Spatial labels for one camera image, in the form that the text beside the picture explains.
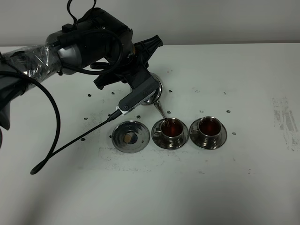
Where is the stainless steel teapot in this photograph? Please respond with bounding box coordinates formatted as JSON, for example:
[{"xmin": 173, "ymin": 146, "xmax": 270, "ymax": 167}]
[{"xmin": 141, "ymin": 73, "xmax": 167, "ymax": 120}]

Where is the steel teacup far right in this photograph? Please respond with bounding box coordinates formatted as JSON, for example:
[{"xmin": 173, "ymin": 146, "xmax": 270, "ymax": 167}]
[{"xmin": 190, "ymin": 116, "xmax": 221, "ymax": 136}]

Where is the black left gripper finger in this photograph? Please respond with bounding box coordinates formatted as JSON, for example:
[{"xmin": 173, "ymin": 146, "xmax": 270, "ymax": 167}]
[
  {"xmin": 94, "ymin": 72, "xmax": 127, "ymax": 90},
  {"xmin": 134, "ymin": 35, "xmax": 163, "ymax": 68}
]

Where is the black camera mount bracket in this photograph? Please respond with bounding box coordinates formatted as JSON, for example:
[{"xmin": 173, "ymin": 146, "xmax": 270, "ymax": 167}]
[{"xmin": 125, "ymin": 66, "xmax": 159, "ymax": 94}]

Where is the black camera cable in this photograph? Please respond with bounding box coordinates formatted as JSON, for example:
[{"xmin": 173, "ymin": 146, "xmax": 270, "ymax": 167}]
[{"xmin": 0, "ymin": 0, "xmax": 125, "ymax": 175}]

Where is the steel saucer far right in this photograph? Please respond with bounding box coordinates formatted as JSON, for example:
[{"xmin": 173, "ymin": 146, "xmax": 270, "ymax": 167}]
[{"xmin": 189, "ymin": 123, "xmax": 227, "ymax": 150}]

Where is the steel saucer near teapot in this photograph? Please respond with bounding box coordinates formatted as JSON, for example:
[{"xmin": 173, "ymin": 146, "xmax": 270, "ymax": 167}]
[{"xmin": 151, "ymin": 122, "xmax": 189, "ymax": 150}]

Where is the steel teacup near teapot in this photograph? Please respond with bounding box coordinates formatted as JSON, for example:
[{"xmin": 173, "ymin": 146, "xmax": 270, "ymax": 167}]
[{"xmin": 152, "ymin": 118, "xmax": 184, "ymax": 138}]

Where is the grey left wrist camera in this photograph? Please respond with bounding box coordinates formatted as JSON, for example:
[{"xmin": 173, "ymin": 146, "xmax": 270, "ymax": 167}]
[{"xmin": 116, "ymin": 78, "xmax": 160, "ymax": 115}]

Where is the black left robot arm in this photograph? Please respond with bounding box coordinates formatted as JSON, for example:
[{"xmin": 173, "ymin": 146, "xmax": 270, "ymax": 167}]
[{"xmin": 0, "ymin": 7, "xmax": 163, "ymax": 129}]

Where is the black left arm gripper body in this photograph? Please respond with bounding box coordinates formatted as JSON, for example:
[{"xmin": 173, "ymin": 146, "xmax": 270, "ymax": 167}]
[{"xmin": 113, "ymin": 46, "xmax": 145, "ymax": 78}]

